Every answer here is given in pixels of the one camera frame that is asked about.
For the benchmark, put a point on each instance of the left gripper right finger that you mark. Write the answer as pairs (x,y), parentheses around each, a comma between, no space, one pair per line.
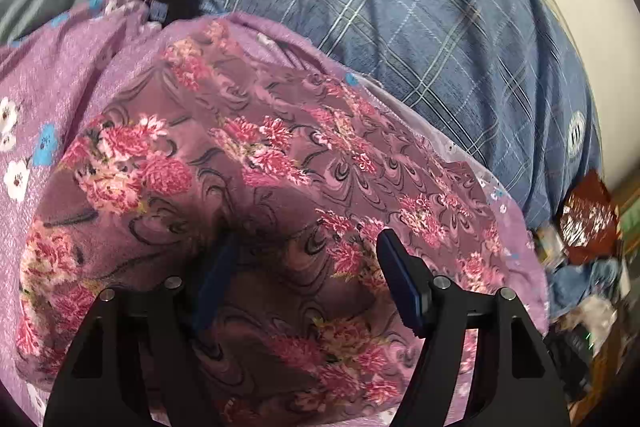
(514,381)

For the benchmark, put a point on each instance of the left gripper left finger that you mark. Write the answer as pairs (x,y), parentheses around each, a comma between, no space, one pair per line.
(101,379)

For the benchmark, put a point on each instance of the maroon floral garment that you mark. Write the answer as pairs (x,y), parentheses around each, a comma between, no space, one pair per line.
(200,135)

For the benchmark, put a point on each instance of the blue denim clothing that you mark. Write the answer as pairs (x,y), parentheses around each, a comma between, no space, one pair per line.
(570,284)

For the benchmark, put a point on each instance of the red shiny plastic bag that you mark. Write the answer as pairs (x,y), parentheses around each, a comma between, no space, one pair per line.
(588,221)

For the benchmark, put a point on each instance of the purple floral bed sheet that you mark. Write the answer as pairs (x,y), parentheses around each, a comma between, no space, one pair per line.
(50,91)

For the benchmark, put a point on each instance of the blue plaid duvet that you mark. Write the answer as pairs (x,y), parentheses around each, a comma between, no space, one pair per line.
(501,78)

